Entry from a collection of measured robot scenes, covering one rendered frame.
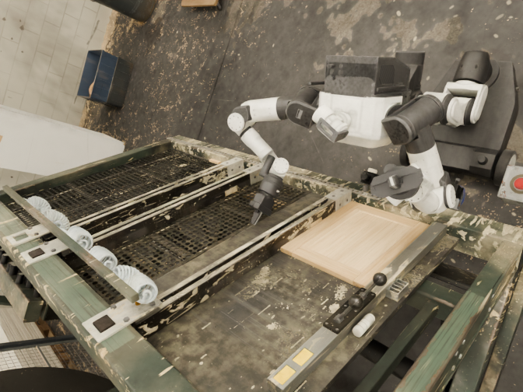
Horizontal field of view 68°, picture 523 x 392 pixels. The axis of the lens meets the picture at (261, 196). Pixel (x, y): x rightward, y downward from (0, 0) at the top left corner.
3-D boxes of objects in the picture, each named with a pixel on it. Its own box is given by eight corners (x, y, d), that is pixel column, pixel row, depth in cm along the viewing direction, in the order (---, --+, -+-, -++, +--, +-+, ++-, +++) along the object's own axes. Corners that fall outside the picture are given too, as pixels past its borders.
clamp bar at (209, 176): (247, 171, 223) (243, 131, 213) (22, 268, 149) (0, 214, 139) (235, 167, 229) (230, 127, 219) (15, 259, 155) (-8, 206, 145)
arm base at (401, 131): (418, 120, 133) (411, 90, 128) (449, 127, 123) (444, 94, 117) (385, 144, 130) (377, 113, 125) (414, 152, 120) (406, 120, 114)
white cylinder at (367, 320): (360, 339, 107) (375, 323, 112) (361, 331, 105) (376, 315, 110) (351, 334, 109) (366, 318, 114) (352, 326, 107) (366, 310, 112)
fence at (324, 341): (446, 233, 151) (447, 225, 149) (283, 401, 92) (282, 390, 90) (433, 229, 154) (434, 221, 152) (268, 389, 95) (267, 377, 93)
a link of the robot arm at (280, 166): (280, 191, 168) (291, 168, 169) (282, 187, 157) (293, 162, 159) (256, 180, 168) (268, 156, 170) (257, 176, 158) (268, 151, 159)
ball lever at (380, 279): (368, 300, 116) (391, 277, 107) (361, 306, 114) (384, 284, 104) (359, 290, 117) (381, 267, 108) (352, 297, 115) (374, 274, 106)
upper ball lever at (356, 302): (345, 323, 109) (369, 300, 99) (337, 330, 106) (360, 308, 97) (335, 312, 110) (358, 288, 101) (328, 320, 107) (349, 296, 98)
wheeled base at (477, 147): (443, 67, 246) (426, 44, 221) (540, 71, 212) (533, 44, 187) (411, 164, 250) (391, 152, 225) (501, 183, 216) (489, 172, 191)
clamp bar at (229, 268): (355, 205, 177) (356, 155, 166) (107, 371, 103) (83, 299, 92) (336, 199, 183) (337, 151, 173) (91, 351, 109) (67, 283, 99)
